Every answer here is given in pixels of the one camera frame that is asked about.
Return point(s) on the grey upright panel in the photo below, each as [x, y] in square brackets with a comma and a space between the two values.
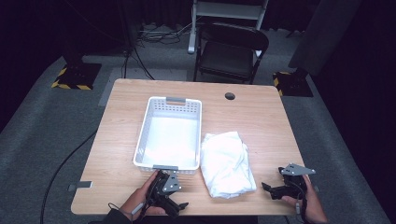
[323, 34]

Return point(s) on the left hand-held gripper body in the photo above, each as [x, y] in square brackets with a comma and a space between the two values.
[171, 183]

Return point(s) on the black folding chair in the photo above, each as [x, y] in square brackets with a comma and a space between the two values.
[225, 57]

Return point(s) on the white plastic basket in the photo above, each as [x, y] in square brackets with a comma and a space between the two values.
[169, 140]

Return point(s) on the person's right hand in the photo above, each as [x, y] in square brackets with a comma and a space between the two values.
[314, 208]

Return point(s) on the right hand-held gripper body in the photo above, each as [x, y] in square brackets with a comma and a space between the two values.
[297, 169]

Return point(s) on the white cloth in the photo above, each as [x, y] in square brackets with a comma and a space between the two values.
[225, 161]

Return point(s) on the black base plate striped edge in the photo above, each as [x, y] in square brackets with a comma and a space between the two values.
[294, 84]
[77, 76]

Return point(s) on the black stand pole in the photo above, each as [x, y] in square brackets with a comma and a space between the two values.
[126, 28]

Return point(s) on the person's left hand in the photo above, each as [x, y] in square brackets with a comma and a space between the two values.
[137, 199]

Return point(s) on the white metal stand frame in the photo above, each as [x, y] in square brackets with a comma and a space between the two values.
[227, 9]

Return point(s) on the grey table bracket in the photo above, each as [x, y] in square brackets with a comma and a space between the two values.
[80, 185]
[316, 188]

